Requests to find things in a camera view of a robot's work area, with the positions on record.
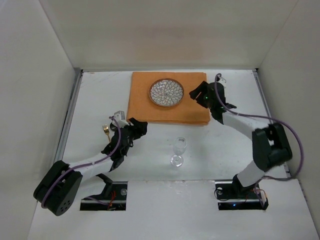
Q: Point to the patterned ceramic plate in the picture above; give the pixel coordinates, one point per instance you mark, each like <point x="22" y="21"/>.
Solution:
<point x="166" y="92"/>

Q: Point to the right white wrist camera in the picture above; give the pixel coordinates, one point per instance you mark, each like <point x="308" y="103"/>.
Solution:
<point x="220" y="79"/>

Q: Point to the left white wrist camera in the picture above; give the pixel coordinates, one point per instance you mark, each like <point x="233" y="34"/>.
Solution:
<point x="120" y="118"/>

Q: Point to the clear wine glass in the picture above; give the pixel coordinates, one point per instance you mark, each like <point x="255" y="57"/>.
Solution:
<point x="179" y="148"/>

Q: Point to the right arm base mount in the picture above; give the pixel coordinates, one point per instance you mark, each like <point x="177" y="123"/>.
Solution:
<point x="231" y="196"/>

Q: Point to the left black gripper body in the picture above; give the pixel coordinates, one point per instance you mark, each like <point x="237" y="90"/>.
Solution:
<point x="136" y="128"/>

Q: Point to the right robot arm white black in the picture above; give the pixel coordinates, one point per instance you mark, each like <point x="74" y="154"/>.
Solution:
<point x="270" y="145"/>

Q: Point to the black slotted spoon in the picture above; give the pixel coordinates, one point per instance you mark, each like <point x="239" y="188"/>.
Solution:
<point x="112" y="127"/>

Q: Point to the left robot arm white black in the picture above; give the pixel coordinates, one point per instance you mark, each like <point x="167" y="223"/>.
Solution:
<point x="59" y="187"/>

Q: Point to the orange cloth placemat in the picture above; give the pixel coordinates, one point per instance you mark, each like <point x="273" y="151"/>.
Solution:
<point x="187" y="111"/>

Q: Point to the gold fork black handle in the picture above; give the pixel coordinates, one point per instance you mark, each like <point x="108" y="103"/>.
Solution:
<point x="106" y="131"/>

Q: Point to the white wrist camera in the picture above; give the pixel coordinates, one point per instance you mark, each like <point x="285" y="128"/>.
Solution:
<point x="120" y="118"/>
<point x="220" y="79"/>

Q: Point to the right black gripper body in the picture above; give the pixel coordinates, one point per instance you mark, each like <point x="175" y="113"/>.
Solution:
<point x="200" y="91"/>

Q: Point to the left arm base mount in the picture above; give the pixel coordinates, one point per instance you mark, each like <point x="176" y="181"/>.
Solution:
<point x="113" y="196"/>

